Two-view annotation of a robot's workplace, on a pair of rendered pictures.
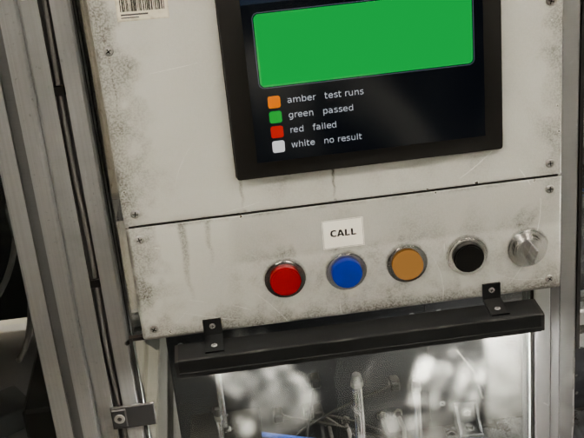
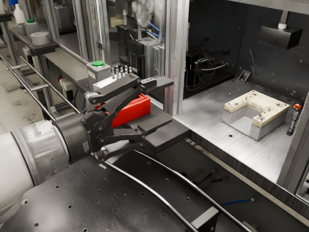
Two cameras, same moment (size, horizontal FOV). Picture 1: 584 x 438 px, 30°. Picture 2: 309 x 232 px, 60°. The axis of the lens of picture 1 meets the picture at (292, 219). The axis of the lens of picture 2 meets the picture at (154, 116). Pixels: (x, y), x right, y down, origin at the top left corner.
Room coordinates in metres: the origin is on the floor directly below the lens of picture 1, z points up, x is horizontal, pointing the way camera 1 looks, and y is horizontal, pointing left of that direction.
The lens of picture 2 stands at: (0.50, -0.85, 1.40)
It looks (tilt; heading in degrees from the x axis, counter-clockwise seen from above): 33 degrees down; 55
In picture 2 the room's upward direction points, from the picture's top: straight up
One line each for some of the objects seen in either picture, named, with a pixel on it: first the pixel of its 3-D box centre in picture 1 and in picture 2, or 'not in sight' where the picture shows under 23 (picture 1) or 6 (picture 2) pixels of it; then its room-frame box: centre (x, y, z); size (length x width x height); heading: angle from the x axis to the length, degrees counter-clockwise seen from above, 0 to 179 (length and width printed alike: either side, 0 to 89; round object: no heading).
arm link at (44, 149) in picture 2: not in sight; (42, 151); (0.54, -0.49, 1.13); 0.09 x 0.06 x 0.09; 93
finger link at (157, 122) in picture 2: not in sight; (155, 123); (0.76, -0.48, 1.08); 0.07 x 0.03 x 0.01; 3
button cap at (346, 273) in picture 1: (346, 270); not in sight; (0.95, -0.05, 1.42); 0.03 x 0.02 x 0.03; 93
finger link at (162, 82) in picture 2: not in sight; (155, 84); (0.76, -0.48, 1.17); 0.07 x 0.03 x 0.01; 3
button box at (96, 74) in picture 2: not in sight; (102, 78); (0.86, 0.00, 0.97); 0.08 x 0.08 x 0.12; 3
